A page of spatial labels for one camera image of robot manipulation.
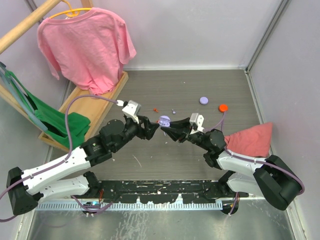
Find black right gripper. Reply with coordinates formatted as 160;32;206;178
161;117;211;152

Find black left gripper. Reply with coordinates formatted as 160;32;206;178
112;114;158;152

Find lilac earbud case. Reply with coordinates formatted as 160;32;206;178
199;96;209;105
158;115;171;128

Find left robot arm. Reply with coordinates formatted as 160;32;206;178
7;116;159;216

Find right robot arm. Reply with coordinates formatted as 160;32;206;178
161;116;305;211

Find orange earbud case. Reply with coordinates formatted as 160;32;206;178
218;104;229;113

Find wooden rack base tray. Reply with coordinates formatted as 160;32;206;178
38;70;129;155

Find salmon pink folded cloth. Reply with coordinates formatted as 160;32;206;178
224;122;273;157

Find green t-shirt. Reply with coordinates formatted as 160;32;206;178
9;71;91;148

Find pink t-shirt on hanger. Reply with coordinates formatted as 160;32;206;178
37;7;137;95

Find grey-blue clothes hanger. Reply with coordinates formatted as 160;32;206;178
0;62;48;132

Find yellow clothes hanger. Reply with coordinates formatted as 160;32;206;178
49;0;93;19

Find wooden hanging rod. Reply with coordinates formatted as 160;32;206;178
0;0;61;54

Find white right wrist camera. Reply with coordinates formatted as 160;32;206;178
189;113;204;134

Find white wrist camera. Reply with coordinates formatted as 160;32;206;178
122;100;141;123
189;113;204;134

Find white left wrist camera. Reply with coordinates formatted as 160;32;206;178
122;100;141;123

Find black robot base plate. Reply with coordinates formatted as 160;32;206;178
81;180;236;204

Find grey slotted cable duct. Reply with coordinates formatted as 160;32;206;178
36;200;223;211

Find aluminium corner frame post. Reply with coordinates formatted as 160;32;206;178
244;0;293;73

